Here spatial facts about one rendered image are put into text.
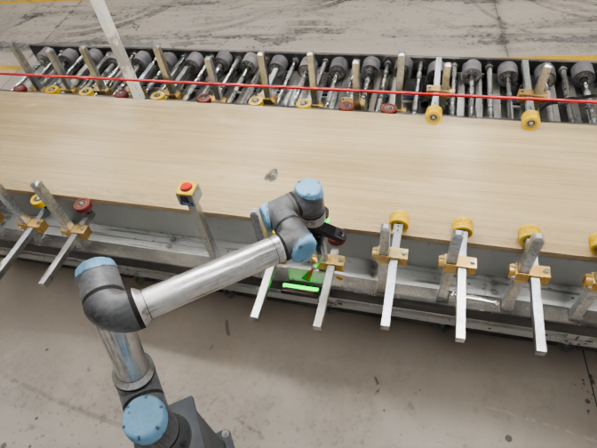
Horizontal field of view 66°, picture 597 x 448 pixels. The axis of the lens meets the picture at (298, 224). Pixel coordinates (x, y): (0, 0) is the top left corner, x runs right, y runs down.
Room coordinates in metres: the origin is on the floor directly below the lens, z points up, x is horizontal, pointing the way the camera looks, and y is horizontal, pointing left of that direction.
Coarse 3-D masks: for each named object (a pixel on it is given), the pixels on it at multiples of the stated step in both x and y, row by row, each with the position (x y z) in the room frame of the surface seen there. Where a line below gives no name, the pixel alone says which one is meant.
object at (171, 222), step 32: (128, 224) 1.71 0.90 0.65; (160, 224) 1.63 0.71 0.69; (192, 224) 1.57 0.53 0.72; (224, 224) 1.50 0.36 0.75; (0, 256) 2.19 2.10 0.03; (32, 256) 2.04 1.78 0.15; (352, 256) 1.28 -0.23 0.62; (416, 256) 1.18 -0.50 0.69; (480, 256) 1.08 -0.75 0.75; (512, 256) 1.04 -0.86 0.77; (544, 256) 1.00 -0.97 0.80; (224, 288) 1.56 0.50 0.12; (256, 288) 1.49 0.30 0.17; (416, 320) 1.18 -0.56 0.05; (448, 320) 1.10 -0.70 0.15
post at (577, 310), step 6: (582, 294) 0.78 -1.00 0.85; (588, 294) 0.76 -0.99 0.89; (594, 294) 0.75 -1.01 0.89; (576, 300) 0.79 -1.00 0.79; (582, 300) 0.76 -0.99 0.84; (588, 300) 0.75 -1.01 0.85; (576, 306) 0.77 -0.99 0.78; (582, 306) 0.75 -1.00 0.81; (588, 306) 0.75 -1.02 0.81; (570, 312) 0.78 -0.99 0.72; (576, 312) 0.76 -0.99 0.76; (582, 312) 0.75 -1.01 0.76
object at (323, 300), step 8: (336, 248) 1.17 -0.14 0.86; (328, 272) 1.05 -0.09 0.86; (328, 280) 1.02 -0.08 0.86; (328, 288) 0.98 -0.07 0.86; (320, 296) 0.95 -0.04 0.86; (328, 296) 0.95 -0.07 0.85; (320, 304) 0.91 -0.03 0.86; (320, 312) 0.88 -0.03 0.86; (320, 320) 0.85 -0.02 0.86; (320, 328) 0.82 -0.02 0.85
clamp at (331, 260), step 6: (312, 258) 1.13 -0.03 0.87; (330, 258) 1.11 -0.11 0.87; (336, 258) 1.11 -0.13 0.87; (342, 258) 1.11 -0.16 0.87; (324, 264) 1.10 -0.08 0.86; (330, 264) 1.09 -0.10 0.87; (336, 264) 1.08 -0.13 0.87; (342, 264) 1.07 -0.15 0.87; (336, 270) 1.08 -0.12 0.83; (342, 270) 1.07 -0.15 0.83
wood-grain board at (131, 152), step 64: (0, 128) 2.41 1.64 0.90; (64, 128) 2.30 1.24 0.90; (128, 128) 2.20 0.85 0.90; (192, 128) 2.10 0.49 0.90; (256, 128) 2.01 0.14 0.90; (320, 128) 1.92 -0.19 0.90; (384, 128) 1.84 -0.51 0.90; (448, 128) 1.76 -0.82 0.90; (512, 128) 1.68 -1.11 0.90; (576, 128) 1.60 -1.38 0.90; (64, 192) 1.76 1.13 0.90; (128, 192) 1.68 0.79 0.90; (256, 192) 1.53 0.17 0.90; (384, 192) 1.40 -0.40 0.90; (448, 192) 1.34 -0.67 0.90; (512, 192) 1.28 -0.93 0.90; (576, 192) 1.22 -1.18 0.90; (576, 256) 0.92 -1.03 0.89
